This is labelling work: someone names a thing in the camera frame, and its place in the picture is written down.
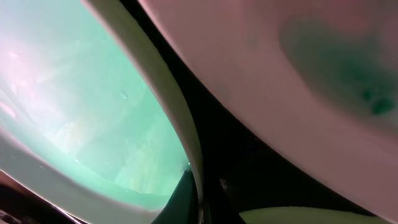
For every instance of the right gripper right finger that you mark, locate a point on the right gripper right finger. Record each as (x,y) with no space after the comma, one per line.
(218,210)

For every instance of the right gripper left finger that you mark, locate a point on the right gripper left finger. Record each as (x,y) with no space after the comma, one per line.
(182,208)

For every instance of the light green plate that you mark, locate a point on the light green plate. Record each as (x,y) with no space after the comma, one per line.
(92,119)
(306,215)

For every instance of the white plate green stain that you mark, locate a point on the white plate green stain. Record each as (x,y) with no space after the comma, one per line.
(315,80)

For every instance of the light green plate front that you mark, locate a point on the light green plate front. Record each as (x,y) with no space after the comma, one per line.
(306,215)

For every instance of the black round tray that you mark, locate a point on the black round tray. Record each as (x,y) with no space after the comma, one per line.
(251,174)

